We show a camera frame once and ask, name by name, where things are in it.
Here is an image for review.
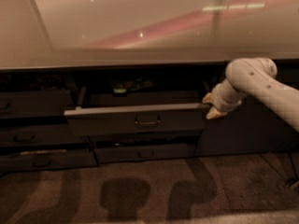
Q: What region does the green packet in drawer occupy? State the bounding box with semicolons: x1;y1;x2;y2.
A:
113;85;136;94

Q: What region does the glossy counter top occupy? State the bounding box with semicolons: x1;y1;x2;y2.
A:
0;0;299;70

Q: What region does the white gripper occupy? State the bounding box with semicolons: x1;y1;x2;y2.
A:
202;83;246;119

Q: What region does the dark drawer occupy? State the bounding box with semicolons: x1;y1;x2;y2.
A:
94;143;195;163
89;130;202;143
0;149;97;173
0;124;88;147
64;89;208;136
0;91;74;119

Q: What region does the dark cabinet door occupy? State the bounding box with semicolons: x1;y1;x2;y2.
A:
193;63;299;158

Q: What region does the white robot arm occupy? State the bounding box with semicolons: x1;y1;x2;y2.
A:
203;58;299;131

